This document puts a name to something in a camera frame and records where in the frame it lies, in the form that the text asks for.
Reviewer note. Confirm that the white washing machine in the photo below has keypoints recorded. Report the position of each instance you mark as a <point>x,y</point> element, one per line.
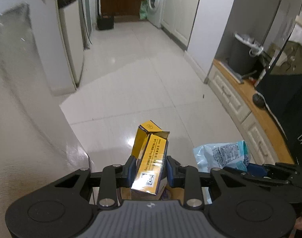
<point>155,12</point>

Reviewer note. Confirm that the white low cabinet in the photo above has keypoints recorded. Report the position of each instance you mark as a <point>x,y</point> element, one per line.
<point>258,129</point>

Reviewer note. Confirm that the black bin by door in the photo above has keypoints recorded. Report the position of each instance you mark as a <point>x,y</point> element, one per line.
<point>105,22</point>

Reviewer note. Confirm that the white refrigerator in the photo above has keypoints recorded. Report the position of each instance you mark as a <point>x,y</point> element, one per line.
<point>70,24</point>

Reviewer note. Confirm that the grey lined trash can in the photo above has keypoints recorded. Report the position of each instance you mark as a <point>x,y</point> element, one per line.
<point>245,53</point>

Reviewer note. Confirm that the yellow cardboard box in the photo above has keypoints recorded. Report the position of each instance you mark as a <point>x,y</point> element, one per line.
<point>150,149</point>

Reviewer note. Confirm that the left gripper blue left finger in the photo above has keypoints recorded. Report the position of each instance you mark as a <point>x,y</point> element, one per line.
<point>129,170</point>

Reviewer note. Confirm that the green bag on floor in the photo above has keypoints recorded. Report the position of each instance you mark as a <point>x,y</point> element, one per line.
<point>143,12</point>

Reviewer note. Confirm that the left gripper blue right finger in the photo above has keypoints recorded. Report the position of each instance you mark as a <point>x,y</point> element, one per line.
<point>173,174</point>

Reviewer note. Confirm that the black round object on cabinet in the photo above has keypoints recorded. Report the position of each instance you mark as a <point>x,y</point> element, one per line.
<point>258,100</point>

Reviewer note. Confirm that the teal printed plastic package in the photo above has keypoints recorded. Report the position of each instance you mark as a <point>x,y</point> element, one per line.
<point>220,155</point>

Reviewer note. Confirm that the white kitchen cabinets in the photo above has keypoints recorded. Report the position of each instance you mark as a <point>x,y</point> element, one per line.
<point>178,17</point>

